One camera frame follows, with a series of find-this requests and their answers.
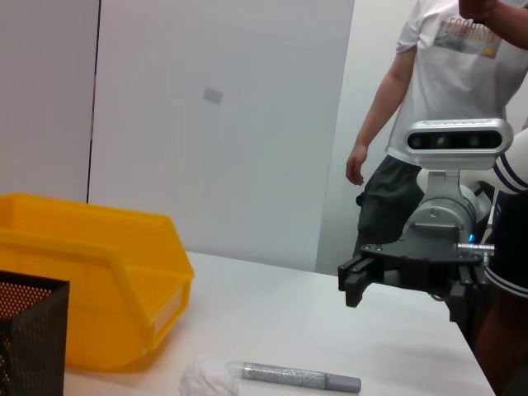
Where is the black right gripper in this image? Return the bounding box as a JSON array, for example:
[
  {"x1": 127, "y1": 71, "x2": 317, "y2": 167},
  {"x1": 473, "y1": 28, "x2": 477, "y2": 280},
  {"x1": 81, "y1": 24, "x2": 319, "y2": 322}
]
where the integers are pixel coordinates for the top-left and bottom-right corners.
[{"x1": 337, "y1": 235, "x2": 492, "y2": 323}]

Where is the silver glitter pen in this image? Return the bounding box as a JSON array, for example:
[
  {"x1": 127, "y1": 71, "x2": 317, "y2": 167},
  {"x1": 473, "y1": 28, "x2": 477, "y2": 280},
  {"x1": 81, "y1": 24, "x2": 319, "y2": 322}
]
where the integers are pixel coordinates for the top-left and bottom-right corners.
[{"x1": 225, "y1": 359, "x2": 362, "y2": 394}]

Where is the white paper ball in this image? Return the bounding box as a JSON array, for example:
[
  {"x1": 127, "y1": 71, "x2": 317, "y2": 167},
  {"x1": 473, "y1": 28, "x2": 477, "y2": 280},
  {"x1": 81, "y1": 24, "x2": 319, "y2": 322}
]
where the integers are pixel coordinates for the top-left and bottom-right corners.
[{"x1": 179, "y1": 354, "x2": 243, "y2": 396}]

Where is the person left forearm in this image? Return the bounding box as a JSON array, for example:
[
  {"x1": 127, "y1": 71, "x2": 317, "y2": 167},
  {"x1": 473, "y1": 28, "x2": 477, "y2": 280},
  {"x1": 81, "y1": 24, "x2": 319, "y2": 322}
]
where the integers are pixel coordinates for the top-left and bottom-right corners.
[{"x1": 493, "y1": 0, "x2": 528, "y2": 79}]

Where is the person right forearm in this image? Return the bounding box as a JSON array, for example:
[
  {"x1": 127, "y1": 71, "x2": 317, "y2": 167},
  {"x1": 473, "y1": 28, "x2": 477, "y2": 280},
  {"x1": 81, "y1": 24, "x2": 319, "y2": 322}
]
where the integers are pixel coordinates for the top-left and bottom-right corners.
[{"x1": 355, "y1": 52, "x2": 413, "y2": 152}]

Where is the black mesh pen holder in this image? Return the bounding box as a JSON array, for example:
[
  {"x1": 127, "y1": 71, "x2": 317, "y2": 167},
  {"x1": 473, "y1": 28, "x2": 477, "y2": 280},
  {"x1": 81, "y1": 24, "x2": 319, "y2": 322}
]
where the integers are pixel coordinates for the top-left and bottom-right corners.
[{"x1": 0, "y1": 270, "x2": 70, "y2": 396}]

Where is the person right hand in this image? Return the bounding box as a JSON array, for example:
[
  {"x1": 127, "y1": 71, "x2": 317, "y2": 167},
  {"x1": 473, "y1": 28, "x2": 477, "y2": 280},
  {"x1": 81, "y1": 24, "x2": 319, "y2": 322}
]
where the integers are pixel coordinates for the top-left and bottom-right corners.
[{"x1": 345, "y1": 143, "x2": 369, "y2": 186}]

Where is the person left hand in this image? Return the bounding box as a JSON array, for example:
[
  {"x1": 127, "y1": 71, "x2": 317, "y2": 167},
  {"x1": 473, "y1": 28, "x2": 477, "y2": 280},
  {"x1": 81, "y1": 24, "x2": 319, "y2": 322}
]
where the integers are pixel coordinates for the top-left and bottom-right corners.
[{"x1": 457, "y1": 0, "x2": 502, "y2": 24}]

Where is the person in black striped shorts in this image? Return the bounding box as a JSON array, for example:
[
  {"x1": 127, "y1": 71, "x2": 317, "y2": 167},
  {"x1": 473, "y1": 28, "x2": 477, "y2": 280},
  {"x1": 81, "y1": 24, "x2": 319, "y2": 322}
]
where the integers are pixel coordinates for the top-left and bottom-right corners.
[{"x1": 474, "y1": 191, "x2": 528, "y2": 396}]

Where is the person in white t-shirt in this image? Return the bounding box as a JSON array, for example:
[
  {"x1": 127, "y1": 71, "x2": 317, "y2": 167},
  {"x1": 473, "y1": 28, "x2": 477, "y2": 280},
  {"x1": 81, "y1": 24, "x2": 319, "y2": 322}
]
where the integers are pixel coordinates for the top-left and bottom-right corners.
[{"x1": 355, "y1": 0, "x2": 528, "y2": 259}]

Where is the yellow plastic storage bin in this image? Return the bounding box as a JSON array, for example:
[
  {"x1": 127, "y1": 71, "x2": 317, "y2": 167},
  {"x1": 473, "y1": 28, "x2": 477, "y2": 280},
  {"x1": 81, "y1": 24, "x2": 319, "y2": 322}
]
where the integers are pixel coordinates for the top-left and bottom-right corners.
[{"x1": 0, "y1": 192, "x2": 196, "y2": 372}]

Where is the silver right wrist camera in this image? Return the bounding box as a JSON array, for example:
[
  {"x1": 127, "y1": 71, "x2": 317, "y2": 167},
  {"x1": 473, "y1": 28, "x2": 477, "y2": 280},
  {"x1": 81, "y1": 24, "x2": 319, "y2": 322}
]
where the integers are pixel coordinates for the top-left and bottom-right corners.
[{"x1": 406, "y1": 118, "x2": 515, "y2": 171}]

